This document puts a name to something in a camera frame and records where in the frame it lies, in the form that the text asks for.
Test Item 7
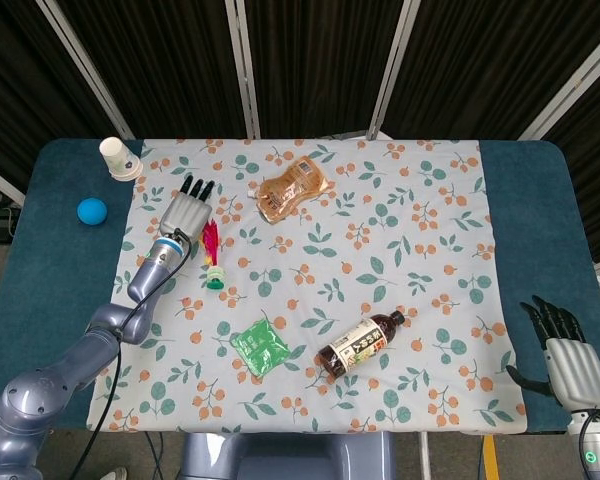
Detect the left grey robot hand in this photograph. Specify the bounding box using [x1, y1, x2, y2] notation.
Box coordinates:
[159, 174, 216, 247]

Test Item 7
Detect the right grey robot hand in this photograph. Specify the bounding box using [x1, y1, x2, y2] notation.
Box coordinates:
[505, 294, 600, 414]

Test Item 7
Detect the feather shuttlecock with green base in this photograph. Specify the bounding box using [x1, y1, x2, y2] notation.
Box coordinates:
[201, 218, 227, 292]

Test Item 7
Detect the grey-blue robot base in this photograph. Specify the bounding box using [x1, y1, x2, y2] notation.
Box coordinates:
[179, 430, 399, 480]

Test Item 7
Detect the floral tablecloth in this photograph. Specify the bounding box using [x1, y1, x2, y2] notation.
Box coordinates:
[87, 137, 529, 435]

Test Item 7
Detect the white paper cup stack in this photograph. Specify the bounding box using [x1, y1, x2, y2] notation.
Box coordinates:
[98, 136, 145, 181]

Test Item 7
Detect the blue ball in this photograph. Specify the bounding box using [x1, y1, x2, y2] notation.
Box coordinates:
[76, 197, 108, 226]

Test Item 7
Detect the brown sauce pouch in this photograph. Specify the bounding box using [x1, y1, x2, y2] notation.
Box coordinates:
[247, 155, 337, 224]

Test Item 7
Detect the dark blue table cover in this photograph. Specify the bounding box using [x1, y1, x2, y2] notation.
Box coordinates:
[0, 137, 600, 436]

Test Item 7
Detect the green tea packet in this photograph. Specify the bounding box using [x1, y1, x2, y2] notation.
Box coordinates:
[229, 316, 292, 378]

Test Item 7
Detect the white table leg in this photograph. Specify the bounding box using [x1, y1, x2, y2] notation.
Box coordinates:
[418, 432, 434, 480]

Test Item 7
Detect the brown tea bottle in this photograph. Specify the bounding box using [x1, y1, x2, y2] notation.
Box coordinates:
[315, 309, 406, 382]

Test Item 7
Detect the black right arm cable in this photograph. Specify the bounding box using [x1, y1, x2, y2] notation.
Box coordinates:
[578, 407, 600, 469]

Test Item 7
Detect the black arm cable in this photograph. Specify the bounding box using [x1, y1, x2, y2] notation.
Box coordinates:
[77, 228, 194, 480]
[578, 407, 600, 469]

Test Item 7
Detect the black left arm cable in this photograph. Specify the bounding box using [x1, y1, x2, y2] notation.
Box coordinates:
[77, 228, 194, 480]

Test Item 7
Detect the black folding screen white frame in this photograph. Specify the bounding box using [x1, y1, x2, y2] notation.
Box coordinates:
[0, 0, 600, 281]

